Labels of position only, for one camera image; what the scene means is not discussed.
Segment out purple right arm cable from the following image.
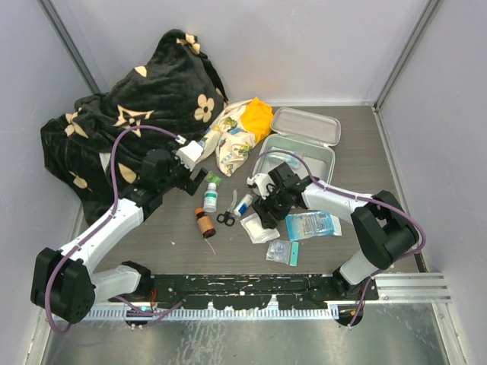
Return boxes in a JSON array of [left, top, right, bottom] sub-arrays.
[[249, 150, 428, 328]]

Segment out brown glass medicine bottle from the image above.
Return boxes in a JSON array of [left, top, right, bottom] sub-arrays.
[[195, 208, 216, 239]]

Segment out white slotted cable duct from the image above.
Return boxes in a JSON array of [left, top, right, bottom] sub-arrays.
[[84, 303, 339, 322]]

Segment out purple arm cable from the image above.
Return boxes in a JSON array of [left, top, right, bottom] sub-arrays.
[[249, 150, 428, 328], [44, 125, 189, 335]]

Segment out small green sachet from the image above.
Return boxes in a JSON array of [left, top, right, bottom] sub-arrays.
[[205, 172, 222, 186]]

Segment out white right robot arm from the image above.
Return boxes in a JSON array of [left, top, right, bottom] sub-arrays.
[[247, 163, 425, 300]]

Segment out white gauze pad packet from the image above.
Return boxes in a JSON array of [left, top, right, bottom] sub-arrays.
[[240, 213, 280, 244]]

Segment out bagged teal plaster strips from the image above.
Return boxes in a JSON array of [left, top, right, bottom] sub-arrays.
[[266, 149, 303, 170]]

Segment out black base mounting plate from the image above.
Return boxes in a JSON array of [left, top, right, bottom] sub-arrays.
[[123, 274, 362, 310]]

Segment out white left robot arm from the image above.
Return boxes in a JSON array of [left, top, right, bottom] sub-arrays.
[[30, 141, 206, 324]]

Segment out white bottle green label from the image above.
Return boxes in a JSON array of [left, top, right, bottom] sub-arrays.
[[203, 182, 218, 213]]

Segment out aluminium frame rail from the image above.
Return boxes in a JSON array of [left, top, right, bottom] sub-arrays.
[[374, 272, 451, 303]]

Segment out yellow cloth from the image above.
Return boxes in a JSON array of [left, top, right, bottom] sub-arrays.
[[240, 97, 274, 144]]

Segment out black handled scissors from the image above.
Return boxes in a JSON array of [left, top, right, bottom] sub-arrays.
[[216, 189, 237, 227]]

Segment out black floral fleece blanket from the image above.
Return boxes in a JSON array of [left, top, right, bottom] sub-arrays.
[[40, 29, 228, 224]]

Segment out grey medicine kit case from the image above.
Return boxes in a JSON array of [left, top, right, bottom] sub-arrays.
[[251, 107, 342, 183]]

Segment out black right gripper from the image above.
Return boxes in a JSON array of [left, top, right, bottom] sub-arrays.
[[252, 183, 291, 230]]

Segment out small bag with teal header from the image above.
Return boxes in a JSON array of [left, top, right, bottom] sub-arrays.
[[266, 240, 300, 267]]

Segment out bagged white blue bandage roll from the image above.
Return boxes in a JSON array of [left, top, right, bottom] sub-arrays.
[[231, 193, 254, 218]]

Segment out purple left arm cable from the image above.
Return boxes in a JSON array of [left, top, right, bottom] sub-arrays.
[[44, 125, 189, 335]]

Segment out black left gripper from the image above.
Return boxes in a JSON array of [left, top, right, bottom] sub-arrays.
[[158, 142, 206, 195]]

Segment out light blue wipes pouch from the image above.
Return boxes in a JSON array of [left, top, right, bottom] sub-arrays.
[[285, 211, 342, 241]]

